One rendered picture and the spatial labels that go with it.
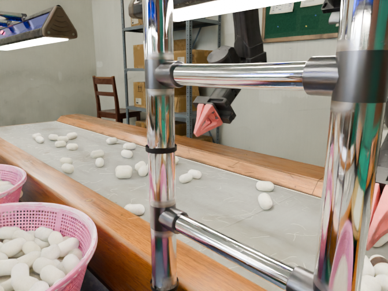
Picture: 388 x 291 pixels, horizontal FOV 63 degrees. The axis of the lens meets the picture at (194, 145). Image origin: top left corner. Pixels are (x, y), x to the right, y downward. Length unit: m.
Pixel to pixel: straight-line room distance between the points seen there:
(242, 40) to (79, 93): 4.57
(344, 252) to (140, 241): 0.27
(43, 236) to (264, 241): 0.30
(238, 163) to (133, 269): 0.40
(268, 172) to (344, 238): 0.51
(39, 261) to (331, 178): 0.35
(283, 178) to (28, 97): 4.60
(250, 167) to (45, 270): 0.45
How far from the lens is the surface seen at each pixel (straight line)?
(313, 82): 0.16
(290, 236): 0.47
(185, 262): 0.36
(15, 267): 0.44
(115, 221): 0.45
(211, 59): 0.80
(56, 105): 5.16
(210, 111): 0.77
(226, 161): 0.74
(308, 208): 0.57
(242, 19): 0.82
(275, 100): 2.87
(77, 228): 0.48
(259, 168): 0.69
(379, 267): 0.41
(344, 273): 0.18
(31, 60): 5.05
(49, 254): 0.45
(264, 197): 0.54
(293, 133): 2.81
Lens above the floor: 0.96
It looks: 13 degrees down
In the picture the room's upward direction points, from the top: straight up
